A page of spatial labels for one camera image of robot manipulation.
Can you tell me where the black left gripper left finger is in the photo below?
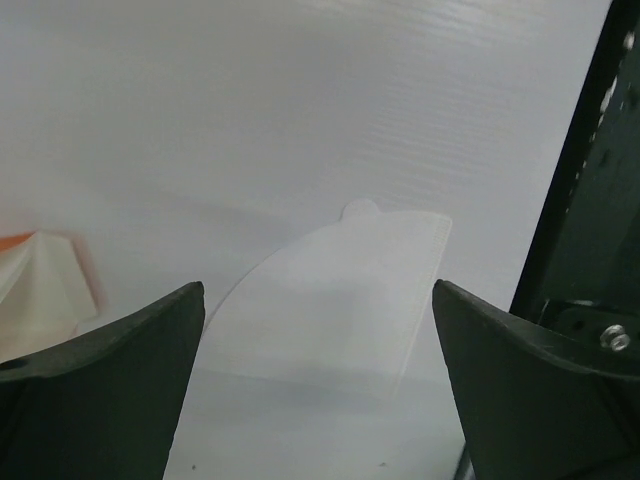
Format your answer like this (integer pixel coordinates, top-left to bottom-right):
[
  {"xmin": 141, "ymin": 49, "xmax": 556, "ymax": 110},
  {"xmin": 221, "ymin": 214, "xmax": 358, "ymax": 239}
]
[{"xmin": 1, "ymin": 282, "xmax": 205, "ymax": 479}]

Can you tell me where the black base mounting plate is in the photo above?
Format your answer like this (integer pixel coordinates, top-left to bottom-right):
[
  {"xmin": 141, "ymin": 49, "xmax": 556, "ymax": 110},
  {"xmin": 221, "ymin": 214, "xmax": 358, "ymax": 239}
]
[{"xmin": 510, "ymin": 1, "xmax": 639, "ymax": 356}]

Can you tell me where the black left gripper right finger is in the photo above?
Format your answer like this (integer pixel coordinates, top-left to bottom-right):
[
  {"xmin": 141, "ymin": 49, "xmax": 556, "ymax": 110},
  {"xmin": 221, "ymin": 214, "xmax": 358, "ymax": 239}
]
[{"xmin": 432, "ymin": 280, "xmax": 639, "ymax": 479}]

